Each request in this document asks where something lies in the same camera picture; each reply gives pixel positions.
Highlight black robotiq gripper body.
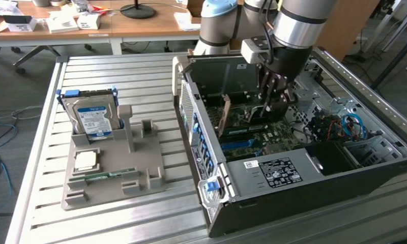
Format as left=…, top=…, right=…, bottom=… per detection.
left=264, top=45, right=314, bottom=83

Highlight blue expansion slot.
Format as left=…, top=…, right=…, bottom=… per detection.
left=221, top=139, right=257, bottom=151

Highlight small white labelled box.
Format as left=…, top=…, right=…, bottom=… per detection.
left=75, top=12, right=101, bottom=30

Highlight grey floor cable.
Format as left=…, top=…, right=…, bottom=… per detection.
left=0, top=105, right=43, bottom=120

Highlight black metal pole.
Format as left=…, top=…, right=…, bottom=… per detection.
left=369, top=22, right=407, bottom=89

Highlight hard disk blue label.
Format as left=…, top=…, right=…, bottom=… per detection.
left=54, top=85, right=122, bottom=142

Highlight blue data wire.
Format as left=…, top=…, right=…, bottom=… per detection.
left=340, top=113, right=366, bottom=141

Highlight loose green RAM stick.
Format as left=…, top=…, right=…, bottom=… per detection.
left=67, top=167, right=137, bottom=182

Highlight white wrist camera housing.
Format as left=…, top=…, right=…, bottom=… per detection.
left=240, top=37, right=270, bottom=64

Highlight installed green RAM stick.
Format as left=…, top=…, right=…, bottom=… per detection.
left=220, top=124, right=268, bottom=137

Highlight grey parts rack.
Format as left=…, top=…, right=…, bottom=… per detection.
left=59, top=104, right=167, bottom=211

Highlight perforated metal drive cage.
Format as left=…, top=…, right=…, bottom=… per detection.
left=284, top=57, right=329, bottom=123

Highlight blue floor cable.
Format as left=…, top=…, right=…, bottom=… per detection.
left=0, top=111, right=19, bottom=218

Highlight wooden cabinet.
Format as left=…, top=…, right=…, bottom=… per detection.
left=310, top=0, right=382, bottom=62

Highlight large white cardboard box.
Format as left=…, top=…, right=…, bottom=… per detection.
left=46, top=11, right=79, bottom=34

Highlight wooden office desk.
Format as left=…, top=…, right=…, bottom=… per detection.
left=0, top=0, right=297, bottom=55

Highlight grey power supply unit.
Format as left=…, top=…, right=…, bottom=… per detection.
left=222, top=149, right=324, bottom=200

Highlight black open PC case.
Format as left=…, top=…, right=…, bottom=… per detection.
left=171, top=46, right=407, bottom=238

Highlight blue case latch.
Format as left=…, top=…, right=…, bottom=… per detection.
left=202, top=179, right=221, bottom=192

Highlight green motherboard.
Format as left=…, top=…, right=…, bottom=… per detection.
left=202, top=91, right=305, bottom=162

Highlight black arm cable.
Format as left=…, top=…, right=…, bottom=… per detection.
left=261, top=0, right=277, bottom=64

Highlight grey metal disk bay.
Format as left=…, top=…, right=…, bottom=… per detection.
left=341, top=134, right=405, bottom=170

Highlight graphics card with metal bracket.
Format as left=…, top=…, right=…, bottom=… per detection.
left=216, top=94, right=289, bottom=138

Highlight grey desk leg with castor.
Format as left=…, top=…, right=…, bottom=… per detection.
left=13, top=45, right=61, bottom=74

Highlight white paper stack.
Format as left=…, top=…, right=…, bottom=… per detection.
left=173, top=11, right=201, bottom=32

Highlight silver CPU chip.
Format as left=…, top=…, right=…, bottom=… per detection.
left=73, top=151, right=101, bottom=174

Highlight black monitor stand base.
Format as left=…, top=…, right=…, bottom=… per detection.
left=118, top=0, right=155, bottom=20

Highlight crumpled white printed paper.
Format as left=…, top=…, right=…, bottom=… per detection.
left=0, top=0, right=23, bottom=17

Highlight open black white box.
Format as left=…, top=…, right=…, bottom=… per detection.
left=0, top=15, right=37, bottom=33

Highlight red orange power wires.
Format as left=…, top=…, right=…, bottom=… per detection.
left=326, top=119, right=345, bottom=142

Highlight blue slot cover retainer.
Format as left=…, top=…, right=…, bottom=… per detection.
left=190, top=113, right=213, bottom=178

